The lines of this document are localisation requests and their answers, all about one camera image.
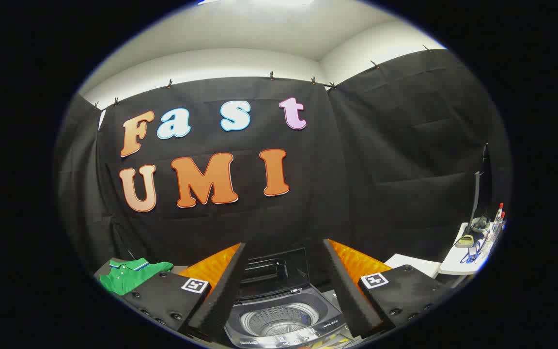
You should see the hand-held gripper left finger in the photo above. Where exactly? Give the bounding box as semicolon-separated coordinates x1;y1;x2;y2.
119;242;248;343

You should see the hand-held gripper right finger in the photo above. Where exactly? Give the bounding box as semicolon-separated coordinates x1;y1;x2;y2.
322;238;454;339

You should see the dark washing machine lid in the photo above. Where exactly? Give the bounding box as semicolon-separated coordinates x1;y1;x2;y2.
237;248;311;303

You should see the grey washing machine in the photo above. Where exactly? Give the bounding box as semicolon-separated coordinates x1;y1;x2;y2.
223;286;352;349

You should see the green polo shirt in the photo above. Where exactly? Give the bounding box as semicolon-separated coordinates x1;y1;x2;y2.
99;258;174;296

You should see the white board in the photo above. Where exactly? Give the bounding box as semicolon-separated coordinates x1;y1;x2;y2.
385;254;442;279

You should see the white shelf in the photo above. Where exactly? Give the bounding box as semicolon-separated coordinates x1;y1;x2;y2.
439;222;502;276

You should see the row of small backdrop clips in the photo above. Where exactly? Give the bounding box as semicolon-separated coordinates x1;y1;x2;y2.
93;45;432;110

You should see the grey hanging strap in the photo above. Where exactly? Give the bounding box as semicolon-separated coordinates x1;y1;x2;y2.
468;143;491;228

